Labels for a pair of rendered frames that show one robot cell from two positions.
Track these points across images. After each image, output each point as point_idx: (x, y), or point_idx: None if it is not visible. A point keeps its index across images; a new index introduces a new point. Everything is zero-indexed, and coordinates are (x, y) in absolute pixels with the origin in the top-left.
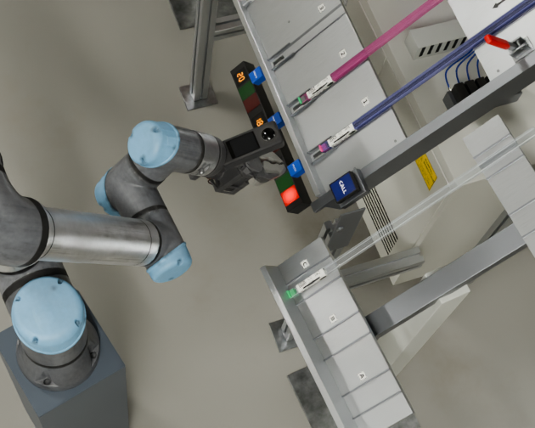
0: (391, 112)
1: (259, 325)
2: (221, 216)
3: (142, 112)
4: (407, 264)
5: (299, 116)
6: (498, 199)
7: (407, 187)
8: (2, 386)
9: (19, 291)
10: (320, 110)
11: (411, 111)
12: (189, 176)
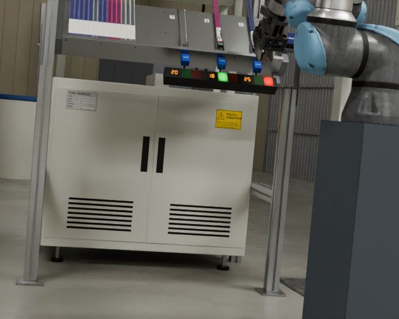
0: (254, 18)
1: (263, 297)
2: (159, 292)
3: (31, 295)
4: (264, 184)
5: None
6: None
7: (220, 156)
8: None
9: (370, 24)
10: (230, 43)
11: (199, 100)
12: (285, 21)
